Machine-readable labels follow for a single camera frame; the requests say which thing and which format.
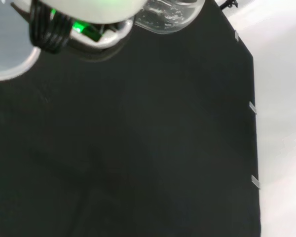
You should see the black bench cloth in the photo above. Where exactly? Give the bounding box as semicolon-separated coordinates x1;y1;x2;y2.
0;0;262;237

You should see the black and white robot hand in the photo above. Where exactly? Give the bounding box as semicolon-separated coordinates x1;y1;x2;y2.
9;0;149;54

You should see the clear round-bottom flask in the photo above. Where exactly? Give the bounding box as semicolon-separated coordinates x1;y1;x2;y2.
0;0;42;82

